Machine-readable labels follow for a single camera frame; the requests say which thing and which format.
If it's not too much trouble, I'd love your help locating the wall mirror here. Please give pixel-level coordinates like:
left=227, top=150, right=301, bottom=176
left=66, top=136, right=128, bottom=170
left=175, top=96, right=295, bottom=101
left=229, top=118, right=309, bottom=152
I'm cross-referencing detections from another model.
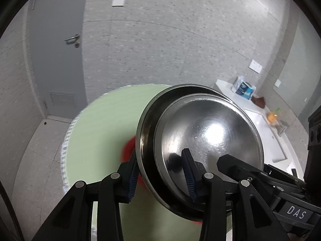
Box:
left=277, top=17, right=321, bottom=126

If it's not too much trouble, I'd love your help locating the white sink basin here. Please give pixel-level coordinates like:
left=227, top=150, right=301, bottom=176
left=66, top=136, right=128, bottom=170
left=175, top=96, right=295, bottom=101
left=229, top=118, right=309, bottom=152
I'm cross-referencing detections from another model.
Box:
left=244, top=109, right=286, bottom=163

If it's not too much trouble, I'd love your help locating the metal door handle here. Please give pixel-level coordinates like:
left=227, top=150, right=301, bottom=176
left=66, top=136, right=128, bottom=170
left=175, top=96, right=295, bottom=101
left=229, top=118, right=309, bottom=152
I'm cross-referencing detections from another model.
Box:
left=64, top=34, right=80, bottom=44

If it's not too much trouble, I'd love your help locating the large steel bowl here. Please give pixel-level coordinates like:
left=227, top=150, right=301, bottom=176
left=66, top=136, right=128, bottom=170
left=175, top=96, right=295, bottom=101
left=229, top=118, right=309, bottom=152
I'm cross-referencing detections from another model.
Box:
left=135, top=83, right=264, bottom=223

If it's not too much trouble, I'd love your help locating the light green round table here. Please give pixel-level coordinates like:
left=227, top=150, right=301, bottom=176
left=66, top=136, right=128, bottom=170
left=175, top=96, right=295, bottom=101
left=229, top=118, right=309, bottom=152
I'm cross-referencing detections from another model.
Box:
left=66, top=84, right=234, bottom=241

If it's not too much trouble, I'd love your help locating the white lace tablecloth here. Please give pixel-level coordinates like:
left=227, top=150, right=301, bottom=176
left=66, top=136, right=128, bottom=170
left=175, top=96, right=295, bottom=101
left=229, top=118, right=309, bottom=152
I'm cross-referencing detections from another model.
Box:
left=60, top=83, right=171, bottom=196

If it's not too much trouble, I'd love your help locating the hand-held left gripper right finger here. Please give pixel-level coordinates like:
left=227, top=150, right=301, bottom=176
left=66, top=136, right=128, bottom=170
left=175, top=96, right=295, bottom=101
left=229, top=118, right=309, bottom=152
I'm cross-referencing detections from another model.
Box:
left=181, top=148, right=293, bottom=241

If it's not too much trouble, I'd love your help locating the medium steel bowl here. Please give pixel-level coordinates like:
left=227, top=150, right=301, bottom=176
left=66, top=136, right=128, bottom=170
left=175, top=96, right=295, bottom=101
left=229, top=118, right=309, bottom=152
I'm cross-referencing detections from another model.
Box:
left=153, top=93, right=264, bottom=206

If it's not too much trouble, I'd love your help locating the red plastic basin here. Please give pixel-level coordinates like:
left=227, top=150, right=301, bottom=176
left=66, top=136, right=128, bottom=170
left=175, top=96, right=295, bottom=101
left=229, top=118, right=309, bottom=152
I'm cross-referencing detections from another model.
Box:
left=120, top=136, right=203, bottom=225

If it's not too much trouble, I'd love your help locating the white sink counter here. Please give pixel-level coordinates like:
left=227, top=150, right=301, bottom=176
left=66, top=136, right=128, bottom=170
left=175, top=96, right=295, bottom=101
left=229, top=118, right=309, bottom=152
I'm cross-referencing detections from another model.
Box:
left=216, top=79, right=305, bottom=179

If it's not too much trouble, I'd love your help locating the door vent grille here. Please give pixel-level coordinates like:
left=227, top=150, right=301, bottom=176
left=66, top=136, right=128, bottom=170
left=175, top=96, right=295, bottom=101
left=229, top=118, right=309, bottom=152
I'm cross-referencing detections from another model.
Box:
left=49, top=91, right=76, bottom=109

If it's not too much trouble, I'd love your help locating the blue white tissue pack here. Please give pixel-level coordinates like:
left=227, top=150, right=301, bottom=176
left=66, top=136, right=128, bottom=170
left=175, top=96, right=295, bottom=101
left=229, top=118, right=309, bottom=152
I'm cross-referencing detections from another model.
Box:
left=231, top=76, right=257, bottom=100

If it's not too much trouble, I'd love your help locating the metal faucet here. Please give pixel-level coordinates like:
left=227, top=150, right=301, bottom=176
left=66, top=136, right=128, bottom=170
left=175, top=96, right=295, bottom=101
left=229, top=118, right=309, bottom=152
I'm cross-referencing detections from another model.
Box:
left=277, top=120, right=289, bottom=136

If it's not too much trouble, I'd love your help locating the brown cloth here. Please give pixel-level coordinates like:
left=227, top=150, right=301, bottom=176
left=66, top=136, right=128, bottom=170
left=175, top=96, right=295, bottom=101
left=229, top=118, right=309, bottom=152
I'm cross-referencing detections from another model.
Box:
left=251, top=97, right=266, bottom=109

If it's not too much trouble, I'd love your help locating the grey door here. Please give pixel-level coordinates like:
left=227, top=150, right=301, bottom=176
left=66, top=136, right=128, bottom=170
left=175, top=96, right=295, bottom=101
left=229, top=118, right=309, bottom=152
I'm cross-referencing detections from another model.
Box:
left=24, top=0, right=92, bottom=121

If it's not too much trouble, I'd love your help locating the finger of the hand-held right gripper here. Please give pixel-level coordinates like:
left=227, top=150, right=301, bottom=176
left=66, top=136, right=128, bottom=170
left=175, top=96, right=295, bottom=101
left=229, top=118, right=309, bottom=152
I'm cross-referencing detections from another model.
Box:
left=216, top=154, right=276, bottom=189

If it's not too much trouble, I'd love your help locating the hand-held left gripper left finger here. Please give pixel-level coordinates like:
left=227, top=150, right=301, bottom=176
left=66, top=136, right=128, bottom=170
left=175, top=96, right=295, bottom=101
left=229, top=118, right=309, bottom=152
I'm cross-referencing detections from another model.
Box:
left=38, top=149, right=139, bottom=241

